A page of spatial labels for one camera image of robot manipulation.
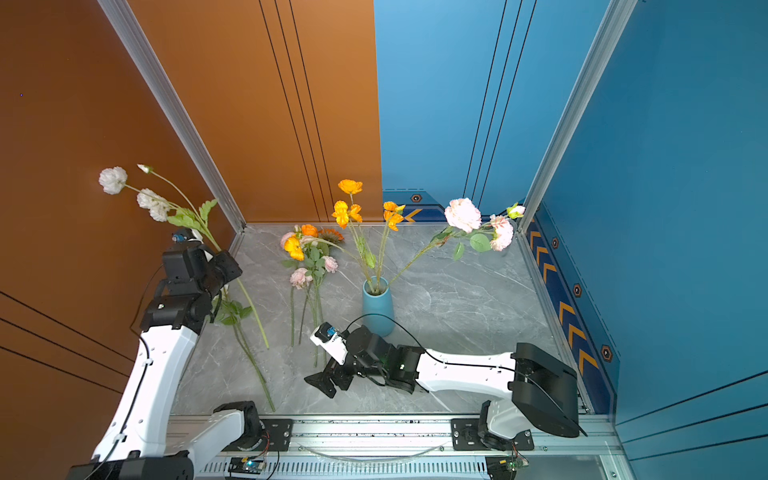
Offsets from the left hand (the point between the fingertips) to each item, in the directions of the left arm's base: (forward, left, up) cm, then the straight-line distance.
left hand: (229, 252), depth 73 cm
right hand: (-22, -23, -14) cm, 35 cm away
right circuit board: (-40, -67, -30) cm, 84 cm away
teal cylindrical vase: (-7, -37, -13) cm, 39 cm away
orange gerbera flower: (+28, -17, -24) cm, 41 cm away
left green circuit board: (-41, -7, -31) cm, 52 cm away
